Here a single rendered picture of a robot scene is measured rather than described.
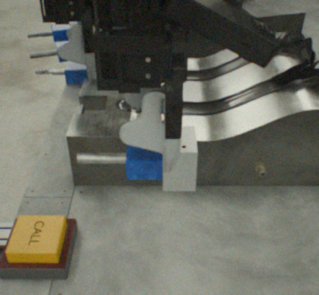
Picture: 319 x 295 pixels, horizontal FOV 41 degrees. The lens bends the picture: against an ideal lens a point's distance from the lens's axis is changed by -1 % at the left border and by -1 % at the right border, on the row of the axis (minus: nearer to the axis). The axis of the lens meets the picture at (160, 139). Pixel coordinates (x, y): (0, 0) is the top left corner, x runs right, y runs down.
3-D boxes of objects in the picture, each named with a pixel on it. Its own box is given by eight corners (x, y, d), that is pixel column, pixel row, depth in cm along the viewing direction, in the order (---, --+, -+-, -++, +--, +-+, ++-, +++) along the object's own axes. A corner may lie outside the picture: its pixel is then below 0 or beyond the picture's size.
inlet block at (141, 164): (77, 191, 47) (70, 152, 44) (83, 162, 51) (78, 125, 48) (195, 191, 47) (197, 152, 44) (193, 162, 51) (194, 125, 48)
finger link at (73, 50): (62, 79, 71) (58, 22, 68) (98, 79, 71) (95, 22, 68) (58, 83, 68) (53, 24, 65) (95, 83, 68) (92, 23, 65)
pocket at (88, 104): (75, 134, 65) (72, 113, 63) (81, 115, 69) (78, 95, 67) (105, 134, 65) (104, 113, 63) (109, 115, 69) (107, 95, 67)
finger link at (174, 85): (162, 127, 43) (162, 40, 40) (179, 127, 43) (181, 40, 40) (162, 145, 39) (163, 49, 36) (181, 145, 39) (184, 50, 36)
